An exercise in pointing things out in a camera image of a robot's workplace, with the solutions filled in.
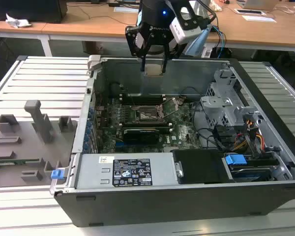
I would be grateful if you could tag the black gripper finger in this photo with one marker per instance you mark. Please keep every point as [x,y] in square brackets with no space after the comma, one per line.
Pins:
[165,59]
[143,61]

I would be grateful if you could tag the silver CPU plate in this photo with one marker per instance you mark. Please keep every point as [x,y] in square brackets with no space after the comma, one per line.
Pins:
[153,70]

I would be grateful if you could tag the black RAM slot bank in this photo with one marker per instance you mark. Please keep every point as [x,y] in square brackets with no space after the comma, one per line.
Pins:
[140,99]
[145,125]

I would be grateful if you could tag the black CPU socket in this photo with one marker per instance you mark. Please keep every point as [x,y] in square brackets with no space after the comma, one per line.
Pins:
[147,115]

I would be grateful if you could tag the white paper sheet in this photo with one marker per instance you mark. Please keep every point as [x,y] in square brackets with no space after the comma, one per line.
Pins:
[259,18]
[126,9]

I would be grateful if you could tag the brown cardboard box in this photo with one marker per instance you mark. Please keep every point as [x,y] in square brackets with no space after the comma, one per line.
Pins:
[93,48]

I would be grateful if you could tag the green motherboard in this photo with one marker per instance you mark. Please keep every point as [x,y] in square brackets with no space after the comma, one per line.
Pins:
[186,118]

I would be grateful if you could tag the wooden desk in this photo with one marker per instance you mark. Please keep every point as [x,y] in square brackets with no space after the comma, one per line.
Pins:
[88,27]

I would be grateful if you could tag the black graphics card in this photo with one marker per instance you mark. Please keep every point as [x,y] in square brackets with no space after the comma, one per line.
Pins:
[141,136]

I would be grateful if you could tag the silver metal drive cage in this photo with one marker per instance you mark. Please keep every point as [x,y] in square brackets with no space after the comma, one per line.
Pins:
[226,108]

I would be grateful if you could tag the silver finned heatsink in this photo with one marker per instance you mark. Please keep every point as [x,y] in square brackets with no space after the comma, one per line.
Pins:
[185,135]

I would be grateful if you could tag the blue card retainer strip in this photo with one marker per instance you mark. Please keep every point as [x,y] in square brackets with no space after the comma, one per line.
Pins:
[88,130]

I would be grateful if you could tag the flat tablet device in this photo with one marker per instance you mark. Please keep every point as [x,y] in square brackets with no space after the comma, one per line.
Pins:
[249,11]

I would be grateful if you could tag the silver laptop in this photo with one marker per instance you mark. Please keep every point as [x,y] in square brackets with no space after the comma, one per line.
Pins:
[258,4]

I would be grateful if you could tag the gray power supply unit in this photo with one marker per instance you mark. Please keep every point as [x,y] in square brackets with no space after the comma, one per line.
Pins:
[93,172]

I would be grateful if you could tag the blue disk carrier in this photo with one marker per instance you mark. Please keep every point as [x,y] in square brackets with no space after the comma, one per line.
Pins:
[235,162]

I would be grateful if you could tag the black box on desk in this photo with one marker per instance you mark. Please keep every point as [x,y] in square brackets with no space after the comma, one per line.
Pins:
[27,9]

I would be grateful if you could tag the crumpled white paper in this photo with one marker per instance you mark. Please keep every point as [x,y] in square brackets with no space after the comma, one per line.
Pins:
[17,22]

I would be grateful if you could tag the blue case latch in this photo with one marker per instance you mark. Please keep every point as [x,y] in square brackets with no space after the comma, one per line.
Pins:
[57,174]

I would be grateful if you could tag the hard disk drive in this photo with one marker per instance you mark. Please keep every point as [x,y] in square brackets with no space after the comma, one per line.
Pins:
[250,174]

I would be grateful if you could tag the gray parts rack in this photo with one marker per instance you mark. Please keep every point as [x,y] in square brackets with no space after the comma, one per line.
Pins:
[32,152]

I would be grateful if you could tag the black PC case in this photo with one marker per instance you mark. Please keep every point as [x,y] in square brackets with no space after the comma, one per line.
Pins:
[162,209]

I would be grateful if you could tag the green RAM stick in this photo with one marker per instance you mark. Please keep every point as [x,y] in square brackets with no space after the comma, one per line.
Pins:
[14,161]

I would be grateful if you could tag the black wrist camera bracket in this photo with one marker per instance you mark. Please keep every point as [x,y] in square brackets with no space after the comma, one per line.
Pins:
[130,41]

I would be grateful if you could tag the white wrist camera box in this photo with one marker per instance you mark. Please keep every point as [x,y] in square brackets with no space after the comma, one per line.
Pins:
[185,30]

